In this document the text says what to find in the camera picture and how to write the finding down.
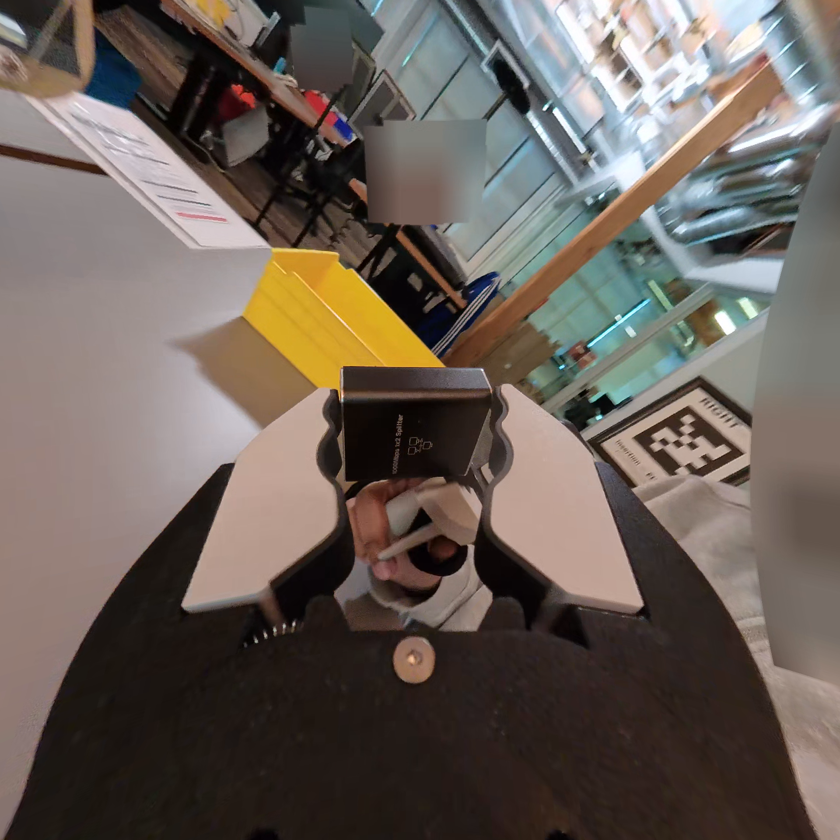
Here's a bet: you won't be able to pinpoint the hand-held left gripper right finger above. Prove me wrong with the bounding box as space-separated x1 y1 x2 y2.
472 384 644 627

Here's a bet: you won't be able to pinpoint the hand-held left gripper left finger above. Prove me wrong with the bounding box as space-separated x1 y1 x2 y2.
182 388 355 621

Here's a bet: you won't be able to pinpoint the black network splitter box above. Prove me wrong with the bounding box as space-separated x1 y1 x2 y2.
339 366 494 481

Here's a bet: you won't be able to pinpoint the person's right hand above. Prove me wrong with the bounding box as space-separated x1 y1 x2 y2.
348 479 460 598

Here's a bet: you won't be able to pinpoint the cardboard boxes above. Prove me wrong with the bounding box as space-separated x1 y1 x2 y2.
495 318 562 391

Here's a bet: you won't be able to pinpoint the yellow plastic bin stack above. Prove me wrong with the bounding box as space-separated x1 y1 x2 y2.
244 248 447 388

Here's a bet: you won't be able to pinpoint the wooden beam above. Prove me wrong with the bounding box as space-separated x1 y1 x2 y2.
453 59 798 368

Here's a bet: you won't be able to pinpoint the wooden work table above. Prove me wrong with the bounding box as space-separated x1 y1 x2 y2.
348 177 468 311
161 0 361 148

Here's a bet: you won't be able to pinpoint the laminated paper sheet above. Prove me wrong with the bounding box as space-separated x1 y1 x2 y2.
39 92 271 248

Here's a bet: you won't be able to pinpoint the metal storage shelf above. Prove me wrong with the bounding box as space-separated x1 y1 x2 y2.
551 0 788 132

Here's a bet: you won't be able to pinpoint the white adjustable stand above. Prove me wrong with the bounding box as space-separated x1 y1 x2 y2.
0 0 96 99

